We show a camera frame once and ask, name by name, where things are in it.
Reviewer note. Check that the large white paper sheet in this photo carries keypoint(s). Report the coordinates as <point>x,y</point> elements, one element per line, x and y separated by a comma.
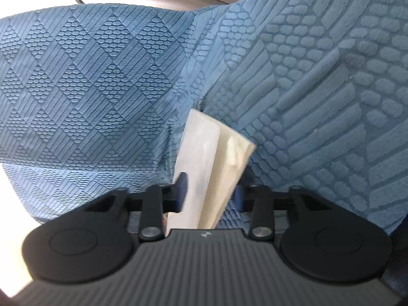
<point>197,165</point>

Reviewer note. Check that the blue textured sofa cover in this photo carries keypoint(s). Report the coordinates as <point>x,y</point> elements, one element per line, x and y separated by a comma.
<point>95,70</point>

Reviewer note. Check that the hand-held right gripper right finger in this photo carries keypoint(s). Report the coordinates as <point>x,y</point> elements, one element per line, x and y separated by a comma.
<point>237,199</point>

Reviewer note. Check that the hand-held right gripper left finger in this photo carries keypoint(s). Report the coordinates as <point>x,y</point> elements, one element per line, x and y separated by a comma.
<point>182,191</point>

